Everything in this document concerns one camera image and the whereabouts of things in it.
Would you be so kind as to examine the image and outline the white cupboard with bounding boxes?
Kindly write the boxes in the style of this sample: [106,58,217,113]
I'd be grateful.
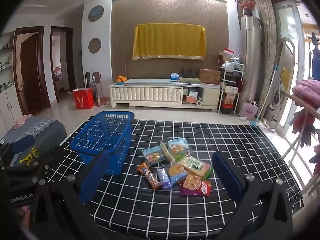
[0,80,24,134]

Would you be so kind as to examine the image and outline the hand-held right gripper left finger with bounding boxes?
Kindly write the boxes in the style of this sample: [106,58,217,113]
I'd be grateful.
[32,151,110,240]

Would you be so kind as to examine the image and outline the green cracker packet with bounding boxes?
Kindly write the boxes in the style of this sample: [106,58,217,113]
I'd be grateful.
[180,156,214,180]

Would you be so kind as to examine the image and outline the dark brown wooden door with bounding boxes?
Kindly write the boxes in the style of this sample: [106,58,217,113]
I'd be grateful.
[13,26,52,116]

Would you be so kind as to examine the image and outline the broom and dustpan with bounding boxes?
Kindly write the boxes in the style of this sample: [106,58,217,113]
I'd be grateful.
[85,69,108,106]

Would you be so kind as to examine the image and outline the yellow cloth cover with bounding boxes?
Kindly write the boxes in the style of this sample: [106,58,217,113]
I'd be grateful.
[132,24,207,61]

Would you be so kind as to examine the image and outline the pink shopping bag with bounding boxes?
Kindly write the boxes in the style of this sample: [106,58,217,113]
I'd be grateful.
[239,100,259,118]

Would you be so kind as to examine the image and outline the pink blanket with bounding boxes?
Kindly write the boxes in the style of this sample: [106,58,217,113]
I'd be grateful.
[292,79,320,103]

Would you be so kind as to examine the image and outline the white TV cabinet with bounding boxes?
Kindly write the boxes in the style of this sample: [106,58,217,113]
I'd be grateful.
[109,79,222,112]

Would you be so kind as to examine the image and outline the red hanging clothes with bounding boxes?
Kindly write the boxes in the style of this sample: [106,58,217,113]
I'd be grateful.
[292,106,318,148]

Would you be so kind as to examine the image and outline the person's left hand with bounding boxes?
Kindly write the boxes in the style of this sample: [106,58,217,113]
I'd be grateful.
[20,204,32,221]

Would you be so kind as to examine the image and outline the brown cardboard box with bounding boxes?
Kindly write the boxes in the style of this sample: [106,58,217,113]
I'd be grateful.
[197,68,222,85]

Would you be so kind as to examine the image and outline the white metal shelf rack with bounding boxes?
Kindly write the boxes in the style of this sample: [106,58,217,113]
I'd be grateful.
[217,49,244,114]

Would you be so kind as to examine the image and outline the green cartoon snack packet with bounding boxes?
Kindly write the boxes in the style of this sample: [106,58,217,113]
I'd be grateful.
[167,138,188,162]

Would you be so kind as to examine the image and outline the boxes in cabinet shelf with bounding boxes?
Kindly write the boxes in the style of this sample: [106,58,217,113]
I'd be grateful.
[183,90,198,104]

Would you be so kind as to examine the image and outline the round wall decor blue plate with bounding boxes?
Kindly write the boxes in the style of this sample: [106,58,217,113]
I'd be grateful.
[88,5,104,22]

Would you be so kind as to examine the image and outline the small purple snack box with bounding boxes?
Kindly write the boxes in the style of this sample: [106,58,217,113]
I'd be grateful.
[157,168,173,190]

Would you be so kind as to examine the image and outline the brown door frame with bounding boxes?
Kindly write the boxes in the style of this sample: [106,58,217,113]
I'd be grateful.
[50,26,77,103]

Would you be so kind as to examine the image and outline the yellow-edged clear snack packet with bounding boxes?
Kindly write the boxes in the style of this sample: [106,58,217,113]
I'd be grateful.
[160,142,176,163]

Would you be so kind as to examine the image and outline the long orange snack packet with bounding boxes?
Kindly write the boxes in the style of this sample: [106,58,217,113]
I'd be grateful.
[137,162,160,190]

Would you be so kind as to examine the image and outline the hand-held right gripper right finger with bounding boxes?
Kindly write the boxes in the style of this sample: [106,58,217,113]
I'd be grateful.
[212,151,293,240]

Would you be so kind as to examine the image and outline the vase of red flowers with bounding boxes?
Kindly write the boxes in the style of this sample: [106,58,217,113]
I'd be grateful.
[237,0,257,17]

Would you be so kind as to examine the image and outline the grey mat on cabinet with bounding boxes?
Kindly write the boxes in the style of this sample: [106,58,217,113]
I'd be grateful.
[124,78,181,86]

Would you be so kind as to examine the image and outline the blue plastic basket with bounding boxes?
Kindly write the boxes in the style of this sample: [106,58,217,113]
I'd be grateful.
[70,111,135,175]

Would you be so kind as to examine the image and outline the pink cloth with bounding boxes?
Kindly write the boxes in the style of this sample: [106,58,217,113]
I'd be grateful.
[14,114,33,130]

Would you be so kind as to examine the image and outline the wooden drying rack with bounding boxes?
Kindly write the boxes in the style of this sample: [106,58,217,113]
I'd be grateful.
[281,90,320,195]

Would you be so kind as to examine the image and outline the light blue cookie packet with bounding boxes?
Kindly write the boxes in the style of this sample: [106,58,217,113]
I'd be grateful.
[142,146,167,167]

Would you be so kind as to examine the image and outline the arched standing mirror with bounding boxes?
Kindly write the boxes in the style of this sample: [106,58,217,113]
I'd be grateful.
[257,37,297,128]

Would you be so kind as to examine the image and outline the white standing air conditioner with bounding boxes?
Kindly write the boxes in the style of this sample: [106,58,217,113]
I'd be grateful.
[240,15,263,108]

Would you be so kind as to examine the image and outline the black checked table cover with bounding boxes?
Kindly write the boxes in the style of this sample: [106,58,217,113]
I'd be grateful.
[45,117,304,240]

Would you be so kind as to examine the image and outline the grey embroidered cushion cover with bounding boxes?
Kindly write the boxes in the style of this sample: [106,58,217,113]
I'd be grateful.
[0,117,67,167]

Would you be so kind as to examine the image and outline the red gift bag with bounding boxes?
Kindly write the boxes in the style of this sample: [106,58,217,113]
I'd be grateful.
[73,87,95,109]

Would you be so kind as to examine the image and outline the patterned beige curtain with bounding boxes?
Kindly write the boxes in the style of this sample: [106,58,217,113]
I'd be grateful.
[255,0,278,120]

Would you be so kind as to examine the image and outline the wall shelf with ornaments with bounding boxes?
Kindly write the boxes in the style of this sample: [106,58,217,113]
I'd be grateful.
[0,32,15,90]

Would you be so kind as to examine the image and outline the round brown wall decor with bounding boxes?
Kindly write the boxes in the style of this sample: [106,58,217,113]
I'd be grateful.
[88,38,102,54]

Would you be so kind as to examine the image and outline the bagged bread bun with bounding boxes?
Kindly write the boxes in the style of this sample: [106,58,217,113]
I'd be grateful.
[166,164,187,183]

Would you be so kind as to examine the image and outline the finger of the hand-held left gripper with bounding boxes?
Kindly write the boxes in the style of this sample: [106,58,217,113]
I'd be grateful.
[0,154,54,183]
[10,134,35,155]

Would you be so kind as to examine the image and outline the red and purple snack packet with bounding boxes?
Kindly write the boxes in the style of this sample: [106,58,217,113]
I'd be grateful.
[179,174,212,197]

